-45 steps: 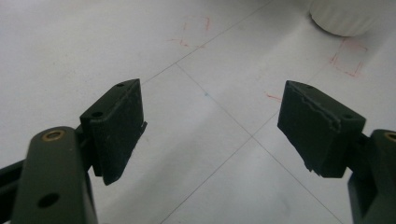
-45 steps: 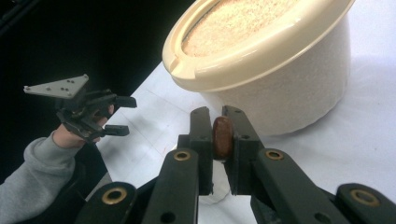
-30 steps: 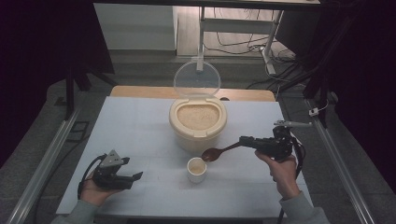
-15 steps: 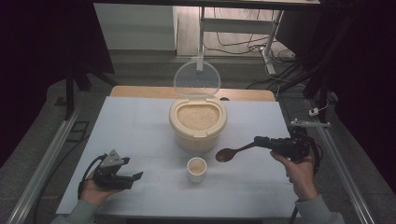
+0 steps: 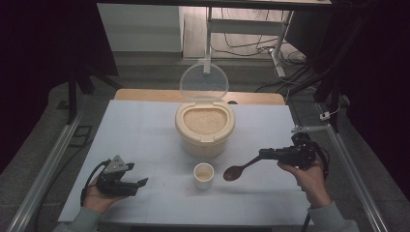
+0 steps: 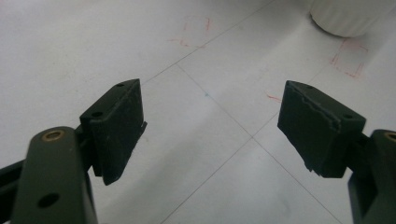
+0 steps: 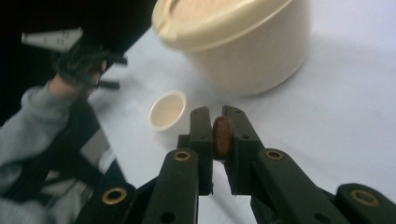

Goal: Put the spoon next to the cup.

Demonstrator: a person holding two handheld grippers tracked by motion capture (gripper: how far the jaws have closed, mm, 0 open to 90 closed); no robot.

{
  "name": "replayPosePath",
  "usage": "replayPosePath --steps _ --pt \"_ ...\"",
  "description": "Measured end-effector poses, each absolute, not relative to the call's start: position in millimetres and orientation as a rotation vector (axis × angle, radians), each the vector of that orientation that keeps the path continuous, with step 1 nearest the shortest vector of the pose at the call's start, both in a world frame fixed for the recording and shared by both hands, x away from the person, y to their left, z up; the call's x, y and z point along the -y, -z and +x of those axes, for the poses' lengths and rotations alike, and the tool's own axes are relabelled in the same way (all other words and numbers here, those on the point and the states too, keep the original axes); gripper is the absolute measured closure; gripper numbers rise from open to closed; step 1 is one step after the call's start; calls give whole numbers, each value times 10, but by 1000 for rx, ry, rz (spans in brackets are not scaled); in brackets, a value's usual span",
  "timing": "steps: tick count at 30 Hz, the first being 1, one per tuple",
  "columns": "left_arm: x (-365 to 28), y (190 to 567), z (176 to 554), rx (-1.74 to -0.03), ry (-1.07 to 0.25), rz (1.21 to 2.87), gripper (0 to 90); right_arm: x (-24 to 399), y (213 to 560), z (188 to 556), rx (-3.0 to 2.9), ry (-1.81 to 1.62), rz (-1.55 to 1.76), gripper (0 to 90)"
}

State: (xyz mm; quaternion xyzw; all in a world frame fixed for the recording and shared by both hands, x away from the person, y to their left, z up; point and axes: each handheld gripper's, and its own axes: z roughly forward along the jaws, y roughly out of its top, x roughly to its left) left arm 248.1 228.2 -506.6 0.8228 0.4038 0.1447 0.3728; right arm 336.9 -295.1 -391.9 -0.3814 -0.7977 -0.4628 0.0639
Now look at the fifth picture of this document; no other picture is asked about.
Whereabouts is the person's left hand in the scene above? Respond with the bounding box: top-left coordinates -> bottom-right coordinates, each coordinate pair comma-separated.
82,182 -> 125,216

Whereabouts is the heap of rice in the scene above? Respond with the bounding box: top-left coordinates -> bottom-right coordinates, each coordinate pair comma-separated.
183,107 -> 228,136

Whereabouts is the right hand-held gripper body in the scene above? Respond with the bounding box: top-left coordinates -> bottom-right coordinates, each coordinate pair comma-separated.
277,125 -> 330,170

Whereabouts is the beige rice container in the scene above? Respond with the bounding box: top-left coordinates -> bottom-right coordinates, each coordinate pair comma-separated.
174,100 -> 236,159

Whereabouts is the black floor cable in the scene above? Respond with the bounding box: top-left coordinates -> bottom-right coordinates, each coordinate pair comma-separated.
33,138 -> 95,232

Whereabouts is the wooden table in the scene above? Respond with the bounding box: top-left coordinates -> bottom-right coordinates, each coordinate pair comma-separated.
114,88 -> 286,106

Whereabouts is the left hand-held gripper cable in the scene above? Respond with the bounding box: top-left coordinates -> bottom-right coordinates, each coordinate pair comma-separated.
80,159 -> 112,207

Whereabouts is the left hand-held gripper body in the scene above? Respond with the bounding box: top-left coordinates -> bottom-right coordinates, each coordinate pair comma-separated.
96,155 -> 139,197

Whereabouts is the clear round container lid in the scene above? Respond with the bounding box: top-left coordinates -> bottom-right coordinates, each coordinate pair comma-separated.
179,62 -> 230,104

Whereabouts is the white desk frame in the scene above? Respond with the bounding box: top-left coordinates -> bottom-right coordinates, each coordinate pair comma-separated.
203,6 -> 294,78

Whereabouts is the black stand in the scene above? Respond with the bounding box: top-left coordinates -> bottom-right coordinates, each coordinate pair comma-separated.
66,64 -> 122,125
313,64 -> 342,133

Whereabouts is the person's right hand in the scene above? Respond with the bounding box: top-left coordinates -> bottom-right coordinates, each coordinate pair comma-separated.
278,159 -> 333,209

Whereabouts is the white table cover sheet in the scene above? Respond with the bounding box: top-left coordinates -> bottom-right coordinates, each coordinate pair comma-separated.
57,99 -> 310,226

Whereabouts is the brown wooden spoon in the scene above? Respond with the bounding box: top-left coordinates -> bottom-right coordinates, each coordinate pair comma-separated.
222,155 -> 263,183

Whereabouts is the aluminium rail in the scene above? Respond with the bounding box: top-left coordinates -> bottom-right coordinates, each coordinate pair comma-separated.
6,110 -> 83,232
317,102 -> 390,232

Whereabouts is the tangle of floor cables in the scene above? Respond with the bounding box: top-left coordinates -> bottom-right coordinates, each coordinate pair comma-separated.
211,8 -> 308,66

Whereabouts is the white cup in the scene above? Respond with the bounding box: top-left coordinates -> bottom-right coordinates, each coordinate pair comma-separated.
192,162 -> 216,190

